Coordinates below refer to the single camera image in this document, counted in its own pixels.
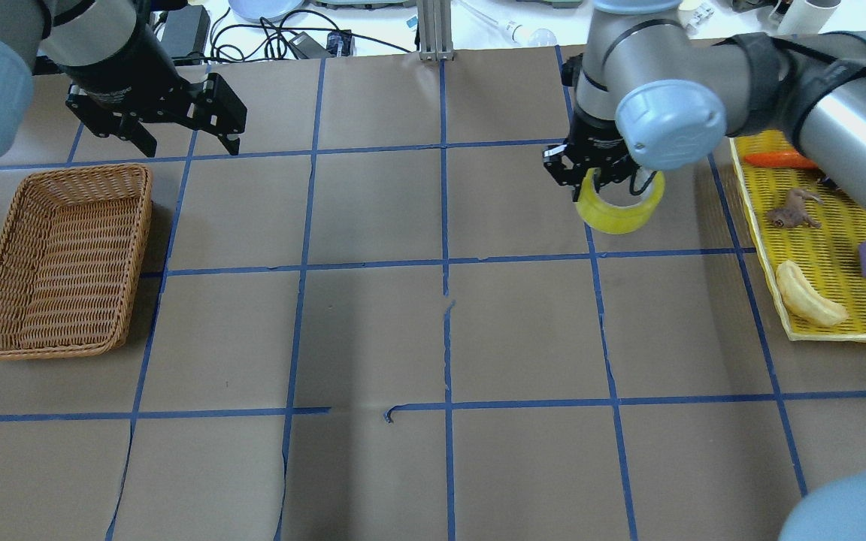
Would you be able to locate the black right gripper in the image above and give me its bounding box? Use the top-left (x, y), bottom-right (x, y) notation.
top-left (543, 120), bottom-right (659, 202)

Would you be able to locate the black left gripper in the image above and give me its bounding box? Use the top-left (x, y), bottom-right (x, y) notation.
top-left (66, 22), bottom-right (248, 158)

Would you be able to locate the yellow tape roll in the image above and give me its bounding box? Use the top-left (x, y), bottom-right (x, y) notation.
top-left (574, 169), bottom-right (666, 235)

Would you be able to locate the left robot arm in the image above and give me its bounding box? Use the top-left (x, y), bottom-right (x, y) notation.
top-left (0, 1), bottom-right (247, 157)

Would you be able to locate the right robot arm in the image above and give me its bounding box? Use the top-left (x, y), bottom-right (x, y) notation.
top-left (544, 1), bottom-right (866, 209)

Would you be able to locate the black power adapter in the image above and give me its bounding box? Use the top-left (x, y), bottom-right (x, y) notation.
top-left (159, 5), bottom-right (210, 65)

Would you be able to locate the blue plate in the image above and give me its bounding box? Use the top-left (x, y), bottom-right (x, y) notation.
top-left (228, 0), bottom-right (305, 23)

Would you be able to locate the light bulb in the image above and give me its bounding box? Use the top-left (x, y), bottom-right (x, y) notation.
top-left (501, 20), bottom-right (558, 47)

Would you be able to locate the brown wicker basket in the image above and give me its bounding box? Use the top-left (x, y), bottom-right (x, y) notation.
top-left (0, 163), bottom-right (153, 361)

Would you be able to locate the orange toy carrot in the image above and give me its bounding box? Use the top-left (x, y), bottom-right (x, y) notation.
top-left (742, 150), bottom-right (820, 169)

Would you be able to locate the brown toy animal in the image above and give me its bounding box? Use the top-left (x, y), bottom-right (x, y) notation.
top-left (765, 188), bottom-right (822, 229)

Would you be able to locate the yellow plastic basket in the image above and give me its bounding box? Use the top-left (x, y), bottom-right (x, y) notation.
top-left (729, 131), bottom-right (866, 343)

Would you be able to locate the yellow toy banana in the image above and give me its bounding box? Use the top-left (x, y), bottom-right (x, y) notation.
top-left (774, 260), bottom-right (849, 328)

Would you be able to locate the aluminium frame post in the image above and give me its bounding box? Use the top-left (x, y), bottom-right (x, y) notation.
top-left (416, 0), bottom-right (455, 62)

